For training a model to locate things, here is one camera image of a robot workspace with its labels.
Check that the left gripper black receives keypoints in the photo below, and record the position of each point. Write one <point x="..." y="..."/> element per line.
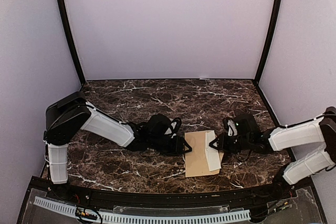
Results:
<point x="177" y="149"/>

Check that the white slotted cable duct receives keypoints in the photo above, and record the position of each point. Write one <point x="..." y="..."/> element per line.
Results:
<point x="143" y="215"/>

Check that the black front table rail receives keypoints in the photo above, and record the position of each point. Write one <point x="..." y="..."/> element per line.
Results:
<point x="250" y="197"/>

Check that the brown paper envelope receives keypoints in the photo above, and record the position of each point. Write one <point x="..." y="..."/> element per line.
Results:
<point x="195" y="161"/>

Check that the black frame post left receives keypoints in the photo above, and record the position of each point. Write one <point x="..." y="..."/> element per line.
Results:
<point x="70" y="41"/>

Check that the grey paper sheet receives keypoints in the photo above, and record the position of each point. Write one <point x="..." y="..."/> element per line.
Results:
<point x="212" y="155"/>

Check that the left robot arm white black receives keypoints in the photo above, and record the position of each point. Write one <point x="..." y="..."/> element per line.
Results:
<point x="74" y="113"/>

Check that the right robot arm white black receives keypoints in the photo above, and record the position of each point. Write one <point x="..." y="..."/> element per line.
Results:
<point x="320" y="129"/>

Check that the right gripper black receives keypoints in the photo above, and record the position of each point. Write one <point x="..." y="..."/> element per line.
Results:
<point x="222" y="144"/>

